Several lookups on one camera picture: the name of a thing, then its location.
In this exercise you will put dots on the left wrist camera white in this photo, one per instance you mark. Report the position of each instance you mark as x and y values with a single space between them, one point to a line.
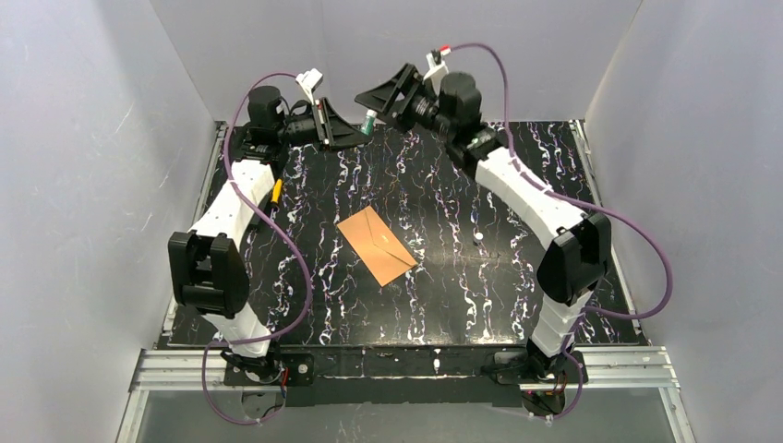
308 82

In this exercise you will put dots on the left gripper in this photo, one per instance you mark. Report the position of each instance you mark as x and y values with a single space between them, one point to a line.
326 122

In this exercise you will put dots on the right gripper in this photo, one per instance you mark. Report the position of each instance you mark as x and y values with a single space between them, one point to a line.
407 94

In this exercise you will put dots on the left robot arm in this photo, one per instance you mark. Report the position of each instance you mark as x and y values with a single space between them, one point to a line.
207 270

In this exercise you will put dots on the orange brown envelope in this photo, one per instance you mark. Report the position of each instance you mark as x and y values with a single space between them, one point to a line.
377 246

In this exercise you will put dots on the aluminium rail frame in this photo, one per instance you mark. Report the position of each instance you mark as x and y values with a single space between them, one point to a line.
406 394

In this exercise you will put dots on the green white glue stick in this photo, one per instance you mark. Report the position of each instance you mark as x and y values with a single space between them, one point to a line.
367 126

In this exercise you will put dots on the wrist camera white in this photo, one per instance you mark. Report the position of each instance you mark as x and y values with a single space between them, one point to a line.
437 68
308 82

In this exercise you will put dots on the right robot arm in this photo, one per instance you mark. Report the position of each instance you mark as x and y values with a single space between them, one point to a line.
577 244

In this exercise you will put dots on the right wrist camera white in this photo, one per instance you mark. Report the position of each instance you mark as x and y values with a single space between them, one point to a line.
437 68

